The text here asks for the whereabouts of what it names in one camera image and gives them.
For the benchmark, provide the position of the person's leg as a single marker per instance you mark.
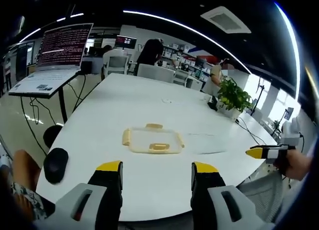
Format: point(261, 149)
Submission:
point(23, 167)

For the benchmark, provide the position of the grey mesh chair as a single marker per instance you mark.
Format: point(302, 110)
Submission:
point(264, 195)

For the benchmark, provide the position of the shelf with white boxes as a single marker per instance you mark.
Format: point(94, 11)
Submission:
point(189, 58)

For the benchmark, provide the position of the black round stool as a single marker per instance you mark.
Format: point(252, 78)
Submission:
point(51, 135)

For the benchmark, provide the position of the wall monitor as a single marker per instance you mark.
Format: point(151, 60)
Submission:
point(126, 42)

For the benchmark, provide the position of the small black device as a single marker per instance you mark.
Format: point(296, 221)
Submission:
point(213, 103)

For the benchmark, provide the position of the patterned shorts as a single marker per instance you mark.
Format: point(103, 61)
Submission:
point(30, 200)

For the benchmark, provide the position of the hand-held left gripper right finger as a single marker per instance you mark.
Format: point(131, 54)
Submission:
point(214, 210)

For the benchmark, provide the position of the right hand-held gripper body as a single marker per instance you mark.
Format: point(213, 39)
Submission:
point(291, 134)

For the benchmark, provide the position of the open white laptop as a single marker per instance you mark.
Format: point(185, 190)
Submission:
point(62, 48)

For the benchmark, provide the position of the person's right hand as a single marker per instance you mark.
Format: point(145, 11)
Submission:
point(296, 165)

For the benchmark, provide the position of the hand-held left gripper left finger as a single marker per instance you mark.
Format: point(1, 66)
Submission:
point(82, 210)

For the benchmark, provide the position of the ceiling air vent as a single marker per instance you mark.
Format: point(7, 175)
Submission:
point(225, 19)

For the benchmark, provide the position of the black computer mouse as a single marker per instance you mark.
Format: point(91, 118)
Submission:
point(56, 165)

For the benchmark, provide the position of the black tripod stand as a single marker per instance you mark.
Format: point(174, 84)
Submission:
point(258, 95)

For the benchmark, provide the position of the green potted plant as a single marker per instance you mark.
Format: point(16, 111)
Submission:
point(233, 96)

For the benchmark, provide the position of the clear lid with yellow buckles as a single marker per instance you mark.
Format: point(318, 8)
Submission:
point(153, 139)

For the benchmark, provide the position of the black laptop stand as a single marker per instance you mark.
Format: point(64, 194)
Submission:
point(62, 103)

